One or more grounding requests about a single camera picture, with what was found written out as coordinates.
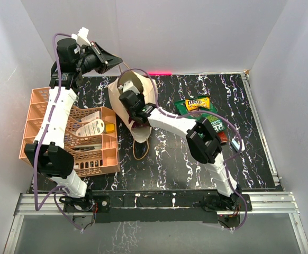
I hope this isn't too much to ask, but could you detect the yellow bottle cap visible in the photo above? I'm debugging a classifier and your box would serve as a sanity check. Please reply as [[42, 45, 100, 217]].
[[104, 123, 115, 134]]

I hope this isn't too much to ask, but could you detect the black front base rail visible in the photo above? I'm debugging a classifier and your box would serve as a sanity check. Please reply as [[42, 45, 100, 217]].
[[93, 190, 218, 224]]

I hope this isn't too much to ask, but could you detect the small white blue clip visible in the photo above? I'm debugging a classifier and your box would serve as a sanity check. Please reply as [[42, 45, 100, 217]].
[[230, 139, 244, 152]]

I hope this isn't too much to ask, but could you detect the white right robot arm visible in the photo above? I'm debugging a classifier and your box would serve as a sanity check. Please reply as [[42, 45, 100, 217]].
[[119, 90, 241, 211]]

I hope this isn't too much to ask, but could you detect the orange plastic organizer basket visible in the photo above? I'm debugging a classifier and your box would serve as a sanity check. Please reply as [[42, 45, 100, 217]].
[[19, 87, 120, 177]]

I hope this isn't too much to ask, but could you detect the green real cookies bag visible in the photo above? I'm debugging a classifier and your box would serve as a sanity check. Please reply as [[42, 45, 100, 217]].
[[174, 99, 226, 133]]

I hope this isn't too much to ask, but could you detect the white tube with label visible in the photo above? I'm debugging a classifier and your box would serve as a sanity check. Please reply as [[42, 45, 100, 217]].
[[75, 119, 105, 137]]

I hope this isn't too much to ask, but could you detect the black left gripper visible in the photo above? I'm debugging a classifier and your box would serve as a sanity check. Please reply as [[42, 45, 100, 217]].
[[74, 42, 122, 75]]

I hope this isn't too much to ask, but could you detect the yellow m&m candy bag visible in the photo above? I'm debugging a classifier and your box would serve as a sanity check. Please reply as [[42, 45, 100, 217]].
[[185, 97, 211, 111]]

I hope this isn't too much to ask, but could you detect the brown paper bag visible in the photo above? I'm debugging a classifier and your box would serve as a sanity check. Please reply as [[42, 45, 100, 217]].
[[107, 62, 159, 161]]

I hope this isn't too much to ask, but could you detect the purple snack packet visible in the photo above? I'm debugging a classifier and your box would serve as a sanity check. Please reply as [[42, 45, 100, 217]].
[[128, 118, 148, 129]]

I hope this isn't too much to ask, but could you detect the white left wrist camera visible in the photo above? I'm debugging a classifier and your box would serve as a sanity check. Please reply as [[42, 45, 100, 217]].
[[71, 27, 90, 46]]

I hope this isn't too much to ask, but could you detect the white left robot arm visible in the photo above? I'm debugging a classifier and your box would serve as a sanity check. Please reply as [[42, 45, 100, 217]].
[[24, 34, 123, 211]]

